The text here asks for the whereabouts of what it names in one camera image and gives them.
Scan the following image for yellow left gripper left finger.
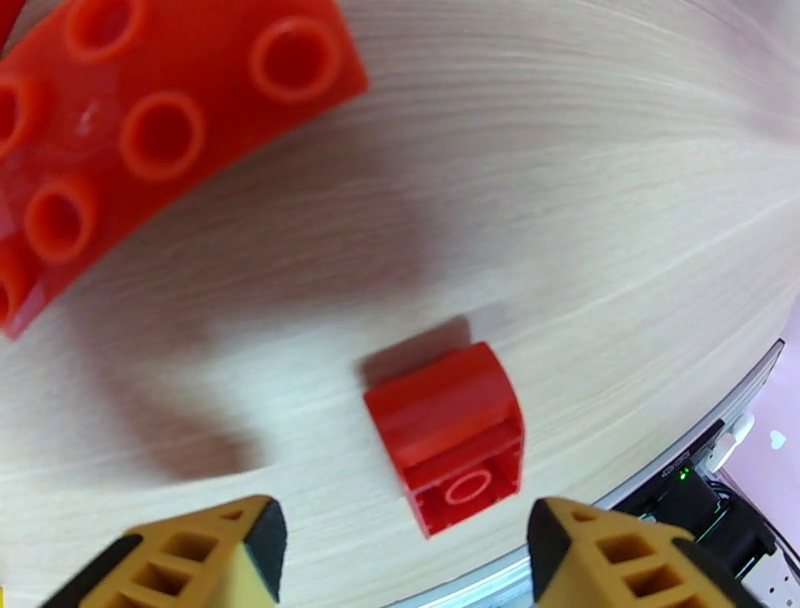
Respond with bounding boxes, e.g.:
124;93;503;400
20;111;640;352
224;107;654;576
40;494;289;608

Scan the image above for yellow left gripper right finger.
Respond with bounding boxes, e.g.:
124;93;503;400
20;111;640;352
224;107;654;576
526;497;769;608

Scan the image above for small red curved lego brick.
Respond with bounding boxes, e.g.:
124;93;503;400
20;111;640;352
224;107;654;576
362;341;526;540

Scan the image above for black electronics box green light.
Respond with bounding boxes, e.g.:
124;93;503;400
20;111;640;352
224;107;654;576
615;431;779;583

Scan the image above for white plug connector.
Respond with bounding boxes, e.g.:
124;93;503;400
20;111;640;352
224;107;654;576
706;412;758;473

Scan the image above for scratched red 2x4 lego brick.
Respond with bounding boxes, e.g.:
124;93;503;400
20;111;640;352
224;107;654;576
0;0;370;342

